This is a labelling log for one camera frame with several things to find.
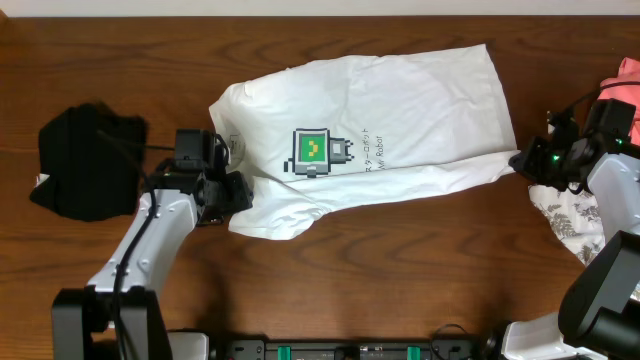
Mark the folded black garment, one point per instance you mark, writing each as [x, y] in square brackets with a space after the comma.
[87, 157]

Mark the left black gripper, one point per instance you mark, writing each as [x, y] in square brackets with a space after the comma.
[241, 197]

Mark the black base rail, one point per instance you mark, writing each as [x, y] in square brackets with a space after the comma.
[449, 342]

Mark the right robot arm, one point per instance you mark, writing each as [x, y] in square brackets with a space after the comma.
[598, 318]

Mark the white fern-print garment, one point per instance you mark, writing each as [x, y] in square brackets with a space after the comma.
[574, 219]

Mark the pink garment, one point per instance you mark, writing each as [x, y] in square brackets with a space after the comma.
[628, 72]

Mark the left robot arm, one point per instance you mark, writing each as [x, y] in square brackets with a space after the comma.
[189, 190]

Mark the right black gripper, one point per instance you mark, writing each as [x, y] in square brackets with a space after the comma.
[526, 163]

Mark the white printed t-shirt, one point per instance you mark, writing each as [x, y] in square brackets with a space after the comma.
[362, 130]

